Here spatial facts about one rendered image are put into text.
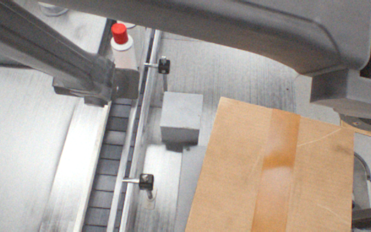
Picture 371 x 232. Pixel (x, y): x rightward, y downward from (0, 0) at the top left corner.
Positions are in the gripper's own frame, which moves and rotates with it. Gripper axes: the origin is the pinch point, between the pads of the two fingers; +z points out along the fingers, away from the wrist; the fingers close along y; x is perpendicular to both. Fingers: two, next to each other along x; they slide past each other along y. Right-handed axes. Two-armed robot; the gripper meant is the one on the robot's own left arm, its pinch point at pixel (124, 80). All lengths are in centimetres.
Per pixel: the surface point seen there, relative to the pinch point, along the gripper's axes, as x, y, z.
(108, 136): 13.9, 2.5, -4.1
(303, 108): 17, -80, 106
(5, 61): -0.9, 38.1, 12.8
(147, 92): 3.2, -5.3, 4.9
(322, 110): 17, -91, 106
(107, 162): 19.1, 1.4, -8.3
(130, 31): -11.9, -1.0, -2.0
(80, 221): 28.2, 3.4, -20.2
